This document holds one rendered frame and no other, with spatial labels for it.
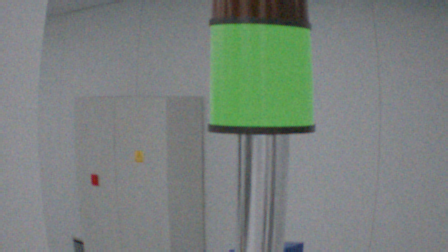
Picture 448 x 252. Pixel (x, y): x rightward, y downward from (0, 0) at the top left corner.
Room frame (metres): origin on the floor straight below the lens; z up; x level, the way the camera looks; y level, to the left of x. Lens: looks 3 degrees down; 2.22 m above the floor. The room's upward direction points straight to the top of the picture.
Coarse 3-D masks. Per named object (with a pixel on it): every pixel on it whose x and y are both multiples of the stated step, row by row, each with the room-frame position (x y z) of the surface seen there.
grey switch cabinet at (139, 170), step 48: (144, 96) 7.77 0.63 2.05; (192, 96) 7.50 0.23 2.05; (96, 144) 7.80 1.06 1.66; (144, 144) 7.40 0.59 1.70; (192, 144) 7.46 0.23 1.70; (96, 192) 7.83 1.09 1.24; (144, 192) 7.41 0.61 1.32; (192, 192) 7.46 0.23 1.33; (96, 240) 7.88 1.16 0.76; (144, 240) 7.44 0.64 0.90; (192, 240) 7.45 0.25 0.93
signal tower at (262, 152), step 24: (216, 24) 0.45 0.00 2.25; (264, 24) 0.44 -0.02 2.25; (288, 24) 0.44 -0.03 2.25; (240, 144) 0.46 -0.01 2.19; (264, 144) 0.45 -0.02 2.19; (288, 144) 0.46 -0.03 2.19; (240, 168) 0.46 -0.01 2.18; (264, 168) 0.45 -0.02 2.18; (288, 168) 0.46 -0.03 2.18; (240, 192) 0.46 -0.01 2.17; (264, 192) 0.45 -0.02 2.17; (240, 216) 0.46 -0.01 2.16; (264, 216) 0.45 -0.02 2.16; (240, 240) 0.46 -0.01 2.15; (264, 240) 0.45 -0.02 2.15
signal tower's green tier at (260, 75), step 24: (240, 24) 0.44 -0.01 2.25; (216, 48) 0.45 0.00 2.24; (240, 48) 0.44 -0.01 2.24; (264, 48) 0.44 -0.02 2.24; (288, 48) 0.44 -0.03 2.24; (216, 72) 0.45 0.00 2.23; (240, 72) 0.44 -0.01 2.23; (264, 72) 0.44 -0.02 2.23; (288, 72) 0.44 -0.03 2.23; (312, 72) 0.46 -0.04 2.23; (216, 96) 0.45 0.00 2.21; (240, 96) 0.44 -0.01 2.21; (264, 96) 0.44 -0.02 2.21; (288, 96) 0.44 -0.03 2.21; (312, 96) 0.46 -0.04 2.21; (216, 120) 0.45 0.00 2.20; (240, 120) 0.44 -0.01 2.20; (264, 120) 0.44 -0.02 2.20; (288, 120) 0.44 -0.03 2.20; (312, 120) 0.46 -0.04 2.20
